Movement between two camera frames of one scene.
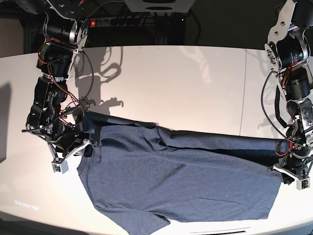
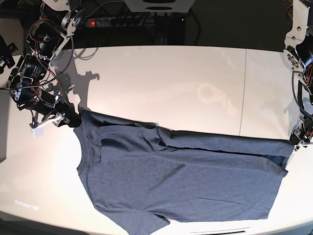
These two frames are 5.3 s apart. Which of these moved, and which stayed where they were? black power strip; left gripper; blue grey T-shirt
Moved: left gripper
Stayed: blue grey T-shirt; black power strip
